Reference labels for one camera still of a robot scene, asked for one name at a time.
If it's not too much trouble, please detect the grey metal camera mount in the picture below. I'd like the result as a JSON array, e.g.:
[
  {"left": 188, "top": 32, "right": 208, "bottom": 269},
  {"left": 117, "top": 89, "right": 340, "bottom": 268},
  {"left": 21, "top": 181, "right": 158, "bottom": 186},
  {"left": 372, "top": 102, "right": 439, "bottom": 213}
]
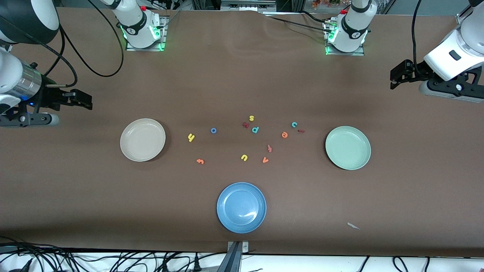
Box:
[{"left": 226, "top": 241, "right": 250, "bottom": 272}]

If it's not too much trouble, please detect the black base power cable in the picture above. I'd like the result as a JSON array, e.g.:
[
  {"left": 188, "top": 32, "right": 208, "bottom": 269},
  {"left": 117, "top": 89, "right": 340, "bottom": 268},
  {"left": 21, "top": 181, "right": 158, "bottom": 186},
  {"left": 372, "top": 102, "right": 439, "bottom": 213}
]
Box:
[{"left": 270, "top": 11, "right": 334, "bottom": 33}]

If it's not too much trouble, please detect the pale green plate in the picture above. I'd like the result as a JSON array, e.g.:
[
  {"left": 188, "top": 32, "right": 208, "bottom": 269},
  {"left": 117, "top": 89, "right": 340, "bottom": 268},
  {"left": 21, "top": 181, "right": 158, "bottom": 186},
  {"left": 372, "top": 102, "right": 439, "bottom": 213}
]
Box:
[{"left": 325, "top": 126, "right": 372, "bottom": 171}]

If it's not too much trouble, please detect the aluminium frame profile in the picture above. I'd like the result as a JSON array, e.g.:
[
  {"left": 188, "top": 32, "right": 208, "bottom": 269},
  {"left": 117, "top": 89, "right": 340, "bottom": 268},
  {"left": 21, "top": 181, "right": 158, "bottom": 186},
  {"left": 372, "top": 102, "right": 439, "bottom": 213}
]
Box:
[{"left": 456, "top": 6, "right": 473, "bottom": 25}]

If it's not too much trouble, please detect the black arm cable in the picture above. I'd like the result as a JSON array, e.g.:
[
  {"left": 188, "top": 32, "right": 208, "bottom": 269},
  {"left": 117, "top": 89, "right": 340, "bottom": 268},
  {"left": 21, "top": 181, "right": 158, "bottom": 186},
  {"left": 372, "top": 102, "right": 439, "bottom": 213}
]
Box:
[
  {"left": 411, "top": 0, "right": 426, "bottom": 78},
  {"left": 15, "top": 0, "right": 125, "bottom": 88}
]

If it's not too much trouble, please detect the beige brown plate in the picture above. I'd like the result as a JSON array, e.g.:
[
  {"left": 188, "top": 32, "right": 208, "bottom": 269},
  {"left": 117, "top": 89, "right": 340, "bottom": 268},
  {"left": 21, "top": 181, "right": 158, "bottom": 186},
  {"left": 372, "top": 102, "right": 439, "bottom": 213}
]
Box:
[{"left": 120, "top": 118, "right": 166, "bottom": 162}]

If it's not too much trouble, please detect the orange flower decoration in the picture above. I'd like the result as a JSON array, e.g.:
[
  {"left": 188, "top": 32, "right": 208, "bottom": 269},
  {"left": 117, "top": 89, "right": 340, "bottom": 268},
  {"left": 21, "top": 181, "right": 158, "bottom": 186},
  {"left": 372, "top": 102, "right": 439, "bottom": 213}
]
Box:
[{"left": 312, "top": 0, "right": 350, "bottom": 10}]

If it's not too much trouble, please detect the brown table cover sheet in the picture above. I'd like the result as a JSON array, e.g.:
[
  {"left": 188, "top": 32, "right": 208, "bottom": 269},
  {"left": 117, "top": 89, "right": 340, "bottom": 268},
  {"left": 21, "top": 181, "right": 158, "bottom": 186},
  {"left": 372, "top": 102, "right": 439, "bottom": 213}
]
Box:
[{"left": 0, "top": 7, "right": 484, "bottom": 258}]

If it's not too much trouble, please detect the grey equipment box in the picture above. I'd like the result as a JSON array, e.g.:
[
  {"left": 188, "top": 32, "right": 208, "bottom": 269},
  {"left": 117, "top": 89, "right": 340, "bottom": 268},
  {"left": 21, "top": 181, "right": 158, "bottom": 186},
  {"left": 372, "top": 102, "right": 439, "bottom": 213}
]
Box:
[{"left": 220, "top": 0, "right": 276, "bottom": 11}]

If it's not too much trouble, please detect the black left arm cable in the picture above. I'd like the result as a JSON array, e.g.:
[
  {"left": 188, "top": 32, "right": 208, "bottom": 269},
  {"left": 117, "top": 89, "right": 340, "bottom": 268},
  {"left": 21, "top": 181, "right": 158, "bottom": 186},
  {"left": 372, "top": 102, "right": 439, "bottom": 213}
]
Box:
[{"left": 411, "top": 0, "right": 426, "bottom": 78}]

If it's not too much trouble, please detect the tangled black cable bundle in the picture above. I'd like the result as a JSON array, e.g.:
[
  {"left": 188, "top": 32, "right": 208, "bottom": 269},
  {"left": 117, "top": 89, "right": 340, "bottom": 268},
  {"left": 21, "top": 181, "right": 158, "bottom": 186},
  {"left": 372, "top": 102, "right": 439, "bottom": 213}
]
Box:
[{"left": 0, "top": 236, "right": 227, "bottom": 272}]

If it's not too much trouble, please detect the blue plate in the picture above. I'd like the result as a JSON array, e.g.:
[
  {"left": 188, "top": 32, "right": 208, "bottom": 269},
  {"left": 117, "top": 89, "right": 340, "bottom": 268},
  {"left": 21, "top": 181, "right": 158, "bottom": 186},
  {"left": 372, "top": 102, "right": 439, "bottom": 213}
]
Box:
[{"left": 217, "top": 182, "right": 267, "bottom": 234}]

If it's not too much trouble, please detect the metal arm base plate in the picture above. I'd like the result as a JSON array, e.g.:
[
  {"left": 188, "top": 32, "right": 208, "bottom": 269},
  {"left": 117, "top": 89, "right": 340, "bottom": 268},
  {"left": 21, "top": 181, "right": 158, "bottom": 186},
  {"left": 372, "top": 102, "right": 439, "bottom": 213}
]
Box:
[
  {"left": 126, "top": 15, "right": 168, "bottom": 52},
  {"left": 324, "top": 19, "right": 366, "bottom": 57}
]

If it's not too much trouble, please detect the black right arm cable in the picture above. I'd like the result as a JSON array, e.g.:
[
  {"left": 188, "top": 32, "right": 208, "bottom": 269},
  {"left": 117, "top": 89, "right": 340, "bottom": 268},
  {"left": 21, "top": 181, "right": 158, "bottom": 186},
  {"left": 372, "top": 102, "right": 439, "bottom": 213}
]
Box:
[{"left": 15, "top": 0, "right": 125, "bottom": 88}]

